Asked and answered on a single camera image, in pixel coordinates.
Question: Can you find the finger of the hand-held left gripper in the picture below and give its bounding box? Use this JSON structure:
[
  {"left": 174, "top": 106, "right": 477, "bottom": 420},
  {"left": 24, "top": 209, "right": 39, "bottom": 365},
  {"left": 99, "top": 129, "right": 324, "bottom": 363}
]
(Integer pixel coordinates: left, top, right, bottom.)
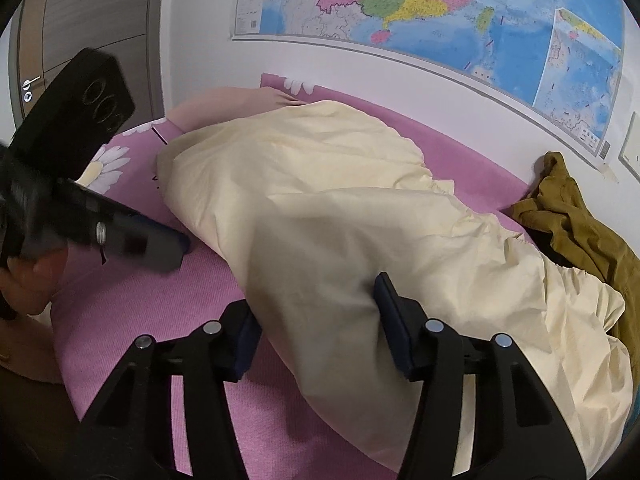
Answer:
[{"left": 65, "top": 182, "right": 192, "bottom": 274}]

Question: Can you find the cream large garment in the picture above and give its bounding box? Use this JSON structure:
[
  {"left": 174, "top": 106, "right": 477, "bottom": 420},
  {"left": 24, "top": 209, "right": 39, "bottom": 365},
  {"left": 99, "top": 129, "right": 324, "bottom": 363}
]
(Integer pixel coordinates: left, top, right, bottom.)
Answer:
[{"left": 155, "top": 100, "right": 634, "bottom": 476}]

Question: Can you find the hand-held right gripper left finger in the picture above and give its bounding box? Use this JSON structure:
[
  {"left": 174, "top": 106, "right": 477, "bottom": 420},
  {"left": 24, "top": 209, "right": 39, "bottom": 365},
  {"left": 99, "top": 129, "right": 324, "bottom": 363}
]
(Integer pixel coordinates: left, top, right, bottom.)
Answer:
[{"left": 65, "top": 299, "right": 264, "bottom": 480}]

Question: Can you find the pink floral bed sheet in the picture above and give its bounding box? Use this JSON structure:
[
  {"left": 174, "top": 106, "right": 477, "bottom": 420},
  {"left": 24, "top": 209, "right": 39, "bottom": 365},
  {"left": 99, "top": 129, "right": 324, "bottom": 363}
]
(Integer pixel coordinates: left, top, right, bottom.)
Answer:
[{"left": 50, "top": 72, "right": 640, "bottom": 480}]

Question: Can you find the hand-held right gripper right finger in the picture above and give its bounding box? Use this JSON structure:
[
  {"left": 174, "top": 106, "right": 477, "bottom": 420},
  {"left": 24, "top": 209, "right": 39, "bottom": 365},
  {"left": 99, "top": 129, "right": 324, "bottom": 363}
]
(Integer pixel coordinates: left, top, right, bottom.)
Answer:
[{"left": 374, "top": 271, "right": 587, "bottom": 480}]

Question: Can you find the person's left forearm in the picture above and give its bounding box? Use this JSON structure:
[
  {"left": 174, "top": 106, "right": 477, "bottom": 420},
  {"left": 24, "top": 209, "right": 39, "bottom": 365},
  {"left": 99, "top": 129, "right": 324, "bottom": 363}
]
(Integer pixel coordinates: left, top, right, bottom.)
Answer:
[{"left": 0, "top": 310, "right": 65, "bottom": 386}]

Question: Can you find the wooden door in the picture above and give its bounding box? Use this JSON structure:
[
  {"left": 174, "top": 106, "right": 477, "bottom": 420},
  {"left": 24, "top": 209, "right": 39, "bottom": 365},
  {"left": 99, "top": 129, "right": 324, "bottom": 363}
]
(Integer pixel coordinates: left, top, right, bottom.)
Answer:
[{"left": 15, "top": 0, "right": 167, "bottom": 132}]

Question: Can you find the olive green garment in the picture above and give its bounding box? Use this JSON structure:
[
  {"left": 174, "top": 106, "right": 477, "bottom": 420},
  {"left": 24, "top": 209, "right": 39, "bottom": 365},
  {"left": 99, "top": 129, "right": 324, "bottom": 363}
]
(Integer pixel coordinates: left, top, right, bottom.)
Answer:
[{"left": 510, "top": 151, "right": 640, "bottom": 351}]

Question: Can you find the colourful wall map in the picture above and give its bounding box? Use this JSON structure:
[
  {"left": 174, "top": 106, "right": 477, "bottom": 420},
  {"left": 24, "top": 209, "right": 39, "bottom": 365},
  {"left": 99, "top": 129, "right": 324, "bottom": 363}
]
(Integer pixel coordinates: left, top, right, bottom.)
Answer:
[{"left": 230, "top": 0, "right": 627, "bottom": 172}]

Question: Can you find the peach pink pillow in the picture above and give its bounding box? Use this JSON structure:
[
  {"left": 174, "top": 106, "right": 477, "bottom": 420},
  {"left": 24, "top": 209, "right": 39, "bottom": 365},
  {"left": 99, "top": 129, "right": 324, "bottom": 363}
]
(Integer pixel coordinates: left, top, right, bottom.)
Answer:
[{"left": 167, "top": 86, "right": 312, "bottom": 137}]

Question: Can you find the person's left hand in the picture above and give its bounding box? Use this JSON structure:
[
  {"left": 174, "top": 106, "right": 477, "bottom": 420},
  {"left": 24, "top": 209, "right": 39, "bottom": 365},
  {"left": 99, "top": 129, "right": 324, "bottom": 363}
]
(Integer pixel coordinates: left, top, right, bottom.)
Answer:
[{"left": 0, "top": 247, "right": 69, "bottom": 322}]

